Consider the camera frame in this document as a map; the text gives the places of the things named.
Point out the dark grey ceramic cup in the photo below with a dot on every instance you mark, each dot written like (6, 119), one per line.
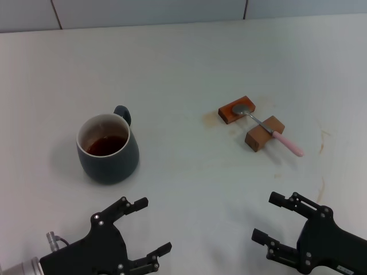
(109, 166)

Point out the light brown arched wooden block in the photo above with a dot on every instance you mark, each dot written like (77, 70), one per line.
(258, 140)

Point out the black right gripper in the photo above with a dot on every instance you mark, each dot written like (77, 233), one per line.
(324, 246)

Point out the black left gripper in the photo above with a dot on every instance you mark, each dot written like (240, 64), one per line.
(86, 255)

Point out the reddish flat wooden block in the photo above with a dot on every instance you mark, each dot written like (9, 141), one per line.
(229, 116)

